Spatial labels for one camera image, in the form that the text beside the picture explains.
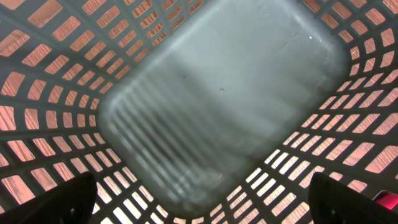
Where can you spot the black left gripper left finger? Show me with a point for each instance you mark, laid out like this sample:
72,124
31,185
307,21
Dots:
71,202

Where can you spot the grey plastic mesh basket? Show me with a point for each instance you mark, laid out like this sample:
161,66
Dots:
198,111

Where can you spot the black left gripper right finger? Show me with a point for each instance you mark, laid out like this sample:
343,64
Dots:
331,202

